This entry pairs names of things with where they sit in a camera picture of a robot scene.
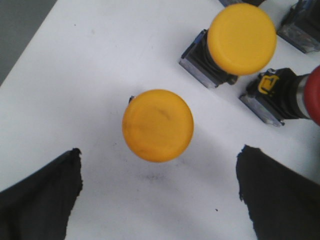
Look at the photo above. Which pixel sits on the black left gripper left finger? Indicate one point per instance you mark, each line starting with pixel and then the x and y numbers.
pixel 39 206

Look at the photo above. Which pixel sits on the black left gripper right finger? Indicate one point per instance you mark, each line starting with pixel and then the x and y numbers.
pixel 282 204

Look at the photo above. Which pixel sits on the yellow mushroom push button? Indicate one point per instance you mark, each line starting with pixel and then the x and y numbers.
pixel 157 125

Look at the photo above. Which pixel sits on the grey button contact block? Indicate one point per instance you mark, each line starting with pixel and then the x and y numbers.
pixel 301 26

